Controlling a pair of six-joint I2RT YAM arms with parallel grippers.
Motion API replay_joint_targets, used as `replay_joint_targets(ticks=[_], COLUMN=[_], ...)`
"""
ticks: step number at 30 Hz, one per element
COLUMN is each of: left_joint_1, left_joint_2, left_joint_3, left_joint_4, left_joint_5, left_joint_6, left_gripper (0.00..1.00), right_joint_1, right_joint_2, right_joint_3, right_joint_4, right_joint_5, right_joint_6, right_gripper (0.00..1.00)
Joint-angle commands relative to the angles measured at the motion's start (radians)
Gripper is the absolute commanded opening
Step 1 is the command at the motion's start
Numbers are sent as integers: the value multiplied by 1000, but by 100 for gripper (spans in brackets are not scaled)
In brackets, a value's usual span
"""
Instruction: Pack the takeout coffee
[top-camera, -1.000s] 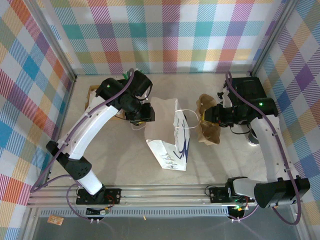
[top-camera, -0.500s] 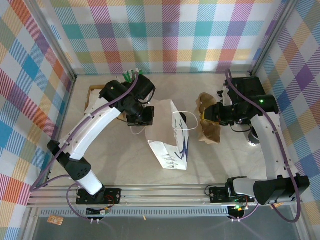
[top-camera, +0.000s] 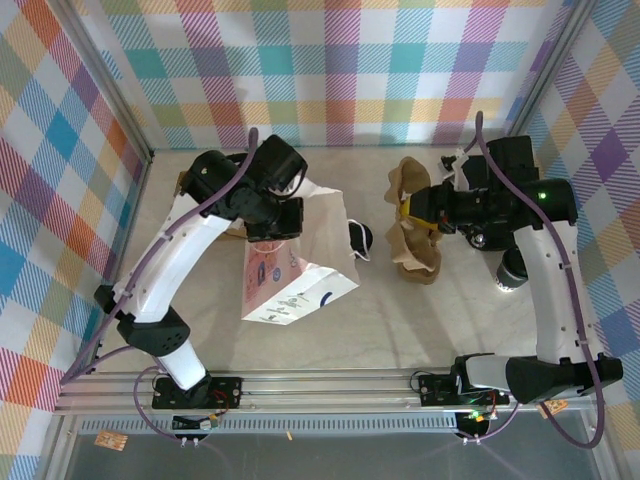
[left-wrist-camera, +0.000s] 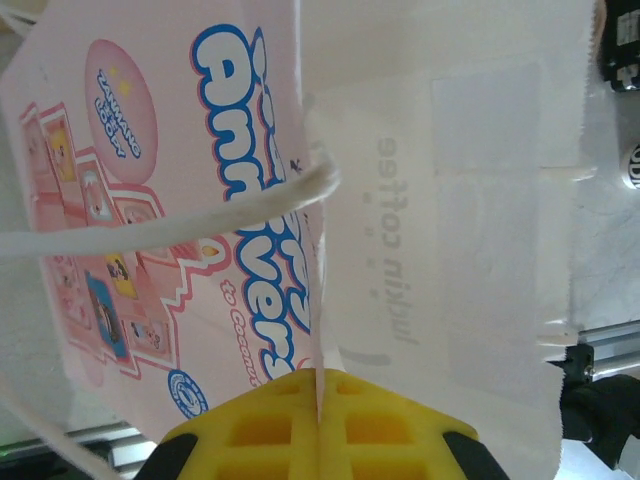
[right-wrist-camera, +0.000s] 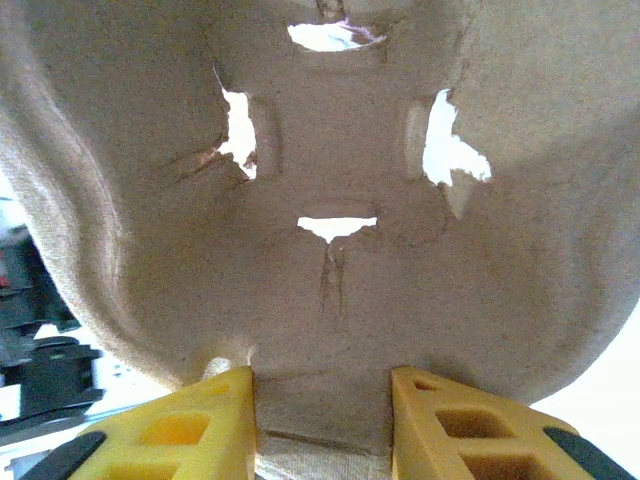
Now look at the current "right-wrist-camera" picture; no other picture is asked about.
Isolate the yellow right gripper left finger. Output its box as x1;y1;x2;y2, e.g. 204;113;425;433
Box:
19;365;259;480

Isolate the brown pulp cup carrier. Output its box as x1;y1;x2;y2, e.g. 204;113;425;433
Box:
0;0;640;480

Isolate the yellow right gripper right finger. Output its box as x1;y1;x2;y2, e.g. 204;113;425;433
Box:
390;365;636;480

